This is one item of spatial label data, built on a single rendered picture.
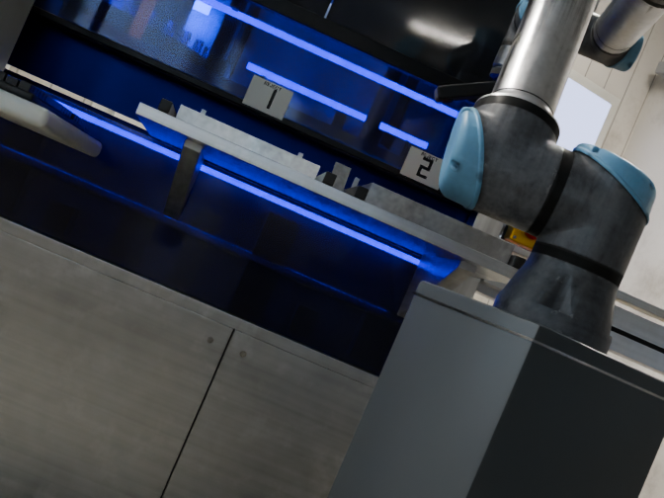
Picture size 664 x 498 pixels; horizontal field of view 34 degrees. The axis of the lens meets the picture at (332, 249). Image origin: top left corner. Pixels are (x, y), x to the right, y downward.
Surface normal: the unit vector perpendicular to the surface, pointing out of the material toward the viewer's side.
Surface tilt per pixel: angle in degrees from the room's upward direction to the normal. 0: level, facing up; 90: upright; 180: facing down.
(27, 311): 90
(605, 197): 87
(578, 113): 90
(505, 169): 94
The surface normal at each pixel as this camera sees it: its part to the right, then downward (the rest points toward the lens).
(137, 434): 0.11, 0.02
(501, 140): 0.11, -0.41
